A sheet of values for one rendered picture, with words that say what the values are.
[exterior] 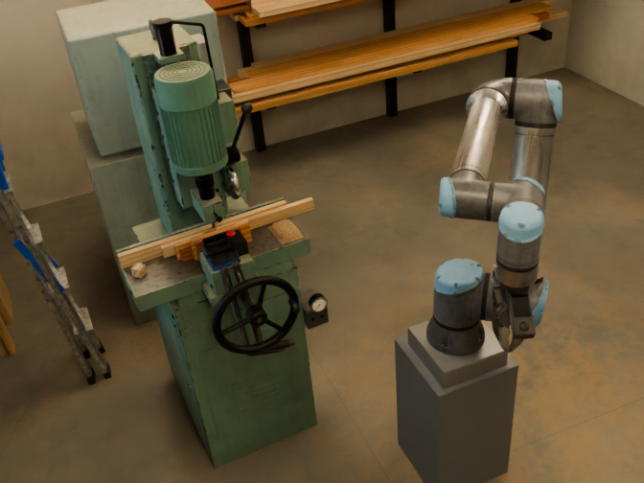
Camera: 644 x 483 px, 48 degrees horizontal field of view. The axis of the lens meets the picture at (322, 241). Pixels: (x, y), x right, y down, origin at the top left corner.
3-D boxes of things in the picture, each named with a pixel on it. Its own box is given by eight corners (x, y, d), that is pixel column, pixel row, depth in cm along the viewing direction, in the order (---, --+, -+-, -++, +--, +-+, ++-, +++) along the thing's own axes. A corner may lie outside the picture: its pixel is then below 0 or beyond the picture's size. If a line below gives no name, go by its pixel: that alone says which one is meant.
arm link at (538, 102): (487, 310, 237) (512, 75, 215) (543, 318, 232) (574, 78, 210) (483, 328, 223) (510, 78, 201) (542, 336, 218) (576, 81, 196)
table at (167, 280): (146, 330, 222) (141, 315, 218) (123, 278, 245) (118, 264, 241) (324, 266, 241) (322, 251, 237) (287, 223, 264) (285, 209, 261)
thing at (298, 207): (164, 258, 242) (161, 248, 239) (162, 255, 243) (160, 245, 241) (314, 209, 259) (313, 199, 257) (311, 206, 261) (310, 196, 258)
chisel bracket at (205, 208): (207, 229, 239) (202, 207, 234) (194, 210, 249) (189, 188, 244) (228, 222, 241) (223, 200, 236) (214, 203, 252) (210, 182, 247)
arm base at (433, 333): (470, 310, 249) (471, 288, 244) (494, 347, 234) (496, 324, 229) (417, 323, 246) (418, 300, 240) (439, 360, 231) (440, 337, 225)
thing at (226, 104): (218, 146, 250) (211, 105, 242) (210, 136, 257) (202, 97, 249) (241, 139, 253) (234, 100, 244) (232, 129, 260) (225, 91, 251)
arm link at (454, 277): (436, 294, 242) (438, 251, 232) (489, 301, 238) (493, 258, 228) (428, 324, 231) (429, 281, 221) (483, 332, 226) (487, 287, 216)
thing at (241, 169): (228, 195, 260) (223, 166, 253) (221, 187, 265) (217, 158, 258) (253, 188, 263) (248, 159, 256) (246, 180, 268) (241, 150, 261)
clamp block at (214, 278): (215, 297, 227) (210, 274, 222) (201, 275, 237) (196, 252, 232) (259, 282, 232) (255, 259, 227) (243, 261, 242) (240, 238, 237)
